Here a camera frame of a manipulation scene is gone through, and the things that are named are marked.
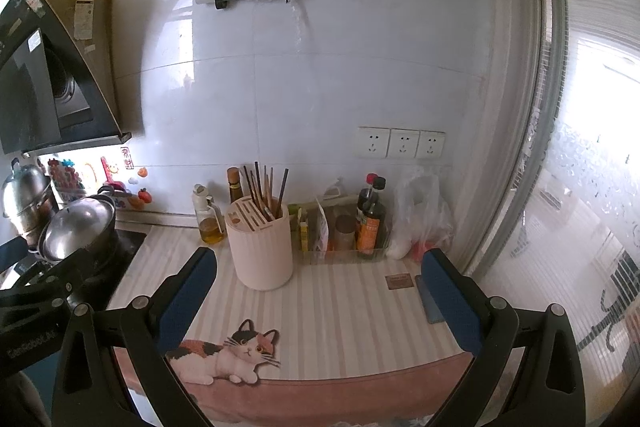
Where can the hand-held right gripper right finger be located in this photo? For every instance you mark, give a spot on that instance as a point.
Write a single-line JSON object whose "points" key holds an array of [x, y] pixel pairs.
{"points": [[447, 302]]}

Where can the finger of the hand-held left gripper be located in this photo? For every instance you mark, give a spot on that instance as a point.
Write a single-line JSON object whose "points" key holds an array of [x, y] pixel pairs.
{"points": [[45, 282], [12, 254]]}

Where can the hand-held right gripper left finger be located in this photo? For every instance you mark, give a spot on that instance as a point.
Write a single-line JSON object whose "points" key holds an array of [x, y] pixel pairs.
{"points": [[192, 292]]}

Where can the beige ribbed utensil holder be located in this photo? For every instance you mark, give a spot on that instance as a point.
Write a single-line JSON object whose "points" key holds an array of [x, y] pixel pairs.
{"points": [[260, 257]]}

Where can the person's left forearm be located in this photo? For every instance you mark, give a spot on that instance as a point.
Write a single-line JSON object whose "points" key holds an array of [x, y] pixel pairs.
{"points": [[32, 407]]}

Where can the blue smartphone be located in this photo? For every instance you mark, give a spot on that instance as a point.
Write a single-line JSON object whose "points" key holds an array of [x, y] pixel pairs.
{"points": [[430, 302]]}

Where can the brown square card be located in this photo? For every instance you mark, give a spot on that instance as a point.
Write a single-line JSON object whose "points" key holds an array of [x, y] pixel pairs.
{"points": [[398, 282]]}

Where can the red tomato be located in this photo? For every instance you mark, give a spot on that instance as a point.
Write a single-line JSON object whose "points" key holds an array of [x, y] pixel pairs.
{"points": [[422, 249]]}

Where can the wok with steel lid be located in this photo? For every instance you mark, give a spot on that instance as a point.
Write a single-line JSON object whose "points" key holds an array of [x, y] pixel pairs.
{"points": [[75, 227]]}

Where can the steel kettle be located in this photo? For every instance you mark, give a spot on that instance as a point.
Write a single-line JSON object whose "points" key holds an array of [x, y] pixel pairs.
{"points": [[25, 192]]}

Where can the glass oil bottle white cap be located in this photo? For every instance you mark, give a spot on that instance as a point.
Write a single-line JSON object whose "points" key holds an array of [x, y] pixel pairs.
{"points": [[210, 227]]}

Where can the black cooktop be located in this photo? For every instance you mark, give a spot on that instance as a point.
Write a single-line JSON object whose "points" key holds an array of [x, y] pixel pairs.
{"points": [[125, 257]]}

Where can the clear plastic bag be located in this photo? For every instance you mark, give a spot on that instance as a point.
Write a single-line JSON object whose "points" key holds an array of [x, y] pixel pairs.
{"points": [[420, 212]]}

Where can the orange label sauce bottle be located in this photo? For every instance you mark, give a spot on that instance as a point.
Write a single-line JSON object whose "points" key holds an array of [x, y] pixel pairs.
{"points": [[370, 234]]}

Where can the dark sauce bottle yellow cap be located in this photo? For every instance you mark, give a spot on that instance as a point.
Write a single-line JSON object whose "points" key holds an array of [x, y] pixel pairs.
{"points": [[234, 189]]}

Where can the clear plastic organizer bin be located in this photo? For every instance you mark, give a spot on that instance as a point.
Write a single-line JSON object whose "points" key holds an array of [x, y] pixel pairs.
{"points": [[345, 252]]}

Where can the cat printed table mat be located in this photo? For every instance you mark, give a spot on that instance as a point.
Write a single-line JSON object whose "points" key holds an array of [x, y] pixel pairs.
{"points": [[325, 307]]}

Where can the brown seasoning jar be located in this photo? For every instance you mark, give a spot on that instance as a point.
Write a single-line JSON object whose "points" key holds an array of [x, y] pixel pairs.
{"points": [[345, 234]]}

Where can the yellow seasoning box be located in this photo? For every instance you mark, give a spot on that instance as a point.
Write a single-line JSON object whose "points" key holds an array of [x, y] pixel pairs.
{"points": [[304, 232]]}

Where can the dark bottle red cap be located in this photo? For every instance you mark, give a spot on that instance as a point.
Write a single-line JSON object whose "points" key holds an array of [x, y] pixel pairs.
{"points": [[367, 187]]}

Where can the white paper packet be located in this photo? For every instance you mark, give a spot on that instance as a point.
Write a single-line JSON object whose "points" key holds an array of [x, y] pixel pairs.
{"points": [[322, 227]]}

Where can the black cat window decal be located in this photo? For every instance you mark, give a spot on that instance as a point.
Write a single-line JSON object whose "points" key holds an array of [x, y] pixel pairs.
{"points": [[617, 302]]}

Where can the black range hood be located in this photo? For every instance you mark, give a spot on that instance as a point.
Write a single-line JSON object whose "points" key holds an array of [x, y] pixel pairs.
{"points": [[30, 82]]}

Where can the colourful wall sticker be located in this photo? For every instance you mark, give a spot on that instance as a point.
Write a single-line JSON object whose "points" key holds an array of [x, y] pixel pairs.
{"points": [[64, 179]]}

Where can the red apple wall sticker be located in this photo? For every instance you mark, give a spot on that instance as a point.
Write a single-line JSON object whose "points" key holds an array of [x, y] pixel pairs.
{"points": [[144, 197]]}

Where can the orange fruit wall sticker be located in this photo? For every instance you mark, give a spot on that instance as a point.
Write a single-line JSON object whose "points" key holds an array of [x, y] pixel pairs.
{"points": [[143, 172]]}

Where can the sun wall sticker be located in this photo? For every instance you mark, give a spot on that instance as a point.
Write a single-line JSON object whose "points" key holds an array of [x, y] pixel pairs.
{"points": [[111, 169]]}

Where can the red seal wall sticker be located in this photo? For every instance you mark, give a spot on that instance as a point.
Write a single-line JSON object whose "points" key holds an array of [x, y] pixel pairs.
{"points": [[127, 157]]}

